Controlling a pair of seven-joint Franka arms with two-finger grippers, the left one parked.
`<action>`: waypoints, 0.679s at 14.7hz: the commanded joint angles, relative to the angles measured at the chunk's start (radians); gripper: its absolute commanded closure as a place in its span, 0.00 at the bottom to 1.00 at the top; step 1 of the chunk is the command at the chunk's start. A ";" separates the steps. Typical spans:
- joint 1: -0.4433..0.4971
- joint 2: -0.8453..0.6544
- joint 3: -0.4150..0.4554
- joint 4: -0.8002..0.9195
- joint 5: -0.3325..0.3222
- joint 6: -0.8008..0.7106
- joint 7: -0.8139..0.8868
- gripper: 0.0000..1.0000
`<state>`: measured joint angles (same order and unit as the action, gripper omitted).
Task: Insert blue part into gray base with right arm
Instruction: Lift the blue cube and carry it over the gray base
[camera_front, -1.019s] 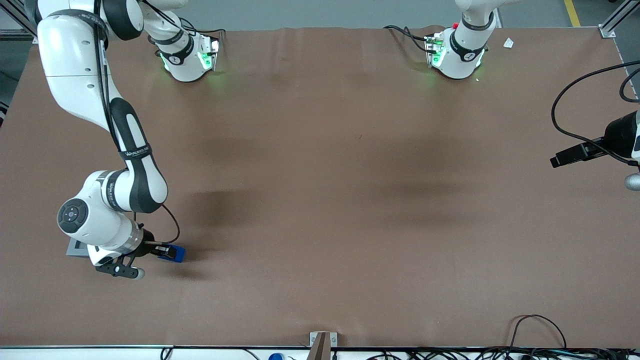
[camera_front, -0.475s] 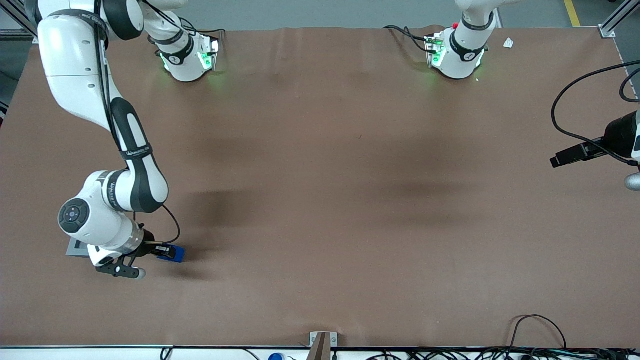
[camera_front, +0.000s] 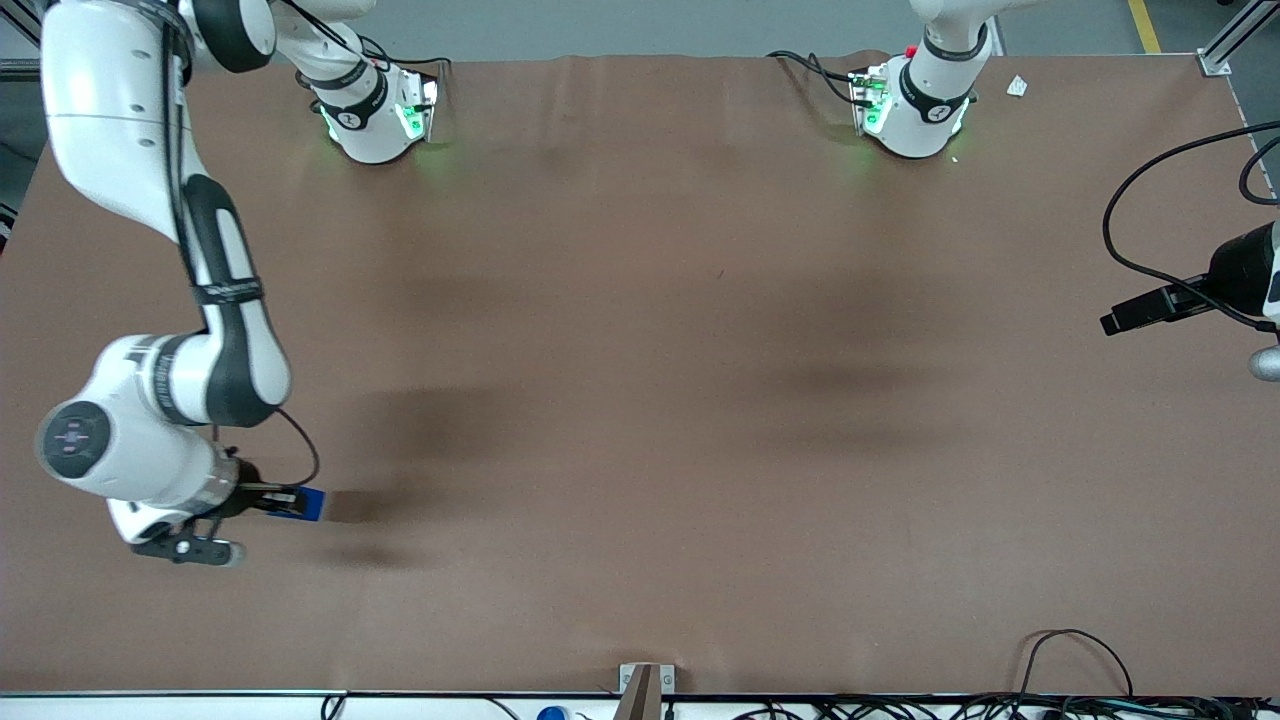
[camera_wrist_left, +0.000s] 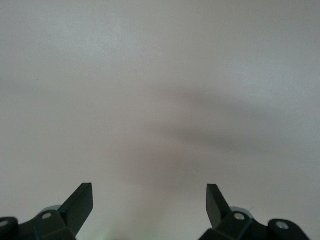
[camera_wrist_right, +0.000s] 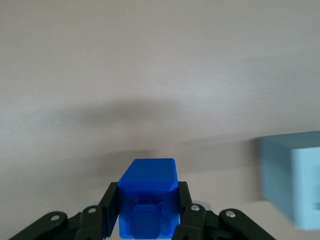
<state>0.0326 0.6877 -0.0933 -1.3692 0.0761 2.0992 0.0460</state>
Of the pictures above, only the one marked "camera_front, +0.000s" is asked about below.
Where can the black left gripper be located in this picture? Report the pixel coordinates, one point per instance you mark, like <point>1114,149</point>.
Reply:
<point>1237,270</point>

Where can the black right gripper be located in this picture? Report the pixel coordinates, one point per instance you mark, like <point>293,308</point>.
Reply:
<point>247,498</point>

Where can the small blue plastic part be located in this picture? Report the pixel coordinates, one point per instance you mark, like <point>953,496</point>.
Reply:
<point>314,505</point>

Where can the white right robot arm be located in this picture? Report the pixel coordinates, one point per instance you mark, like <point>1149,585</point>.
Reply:
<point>120,110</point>

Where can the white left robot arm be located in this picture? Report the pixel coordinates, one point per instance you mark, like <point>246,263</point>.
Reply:
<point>925,120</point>

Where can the small white paper scrap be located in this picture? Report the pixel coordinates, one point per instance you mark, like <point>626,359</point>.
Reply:
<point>1017,86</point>

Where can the brown table mat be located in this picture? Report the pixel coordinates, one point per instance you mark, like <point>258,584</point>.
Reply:
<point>640,420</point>

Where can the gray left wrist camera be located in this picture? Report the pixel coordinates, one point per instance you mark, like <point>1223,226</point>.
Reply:
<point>1267,363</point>

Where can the aluminium frame post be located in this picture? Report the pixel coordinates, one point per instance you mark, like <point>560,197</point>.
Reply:
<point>20,65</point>
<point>1235,40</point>

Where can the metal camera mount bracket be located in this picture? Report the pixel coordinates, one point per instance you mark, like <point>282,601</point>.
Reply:
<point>645,690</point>

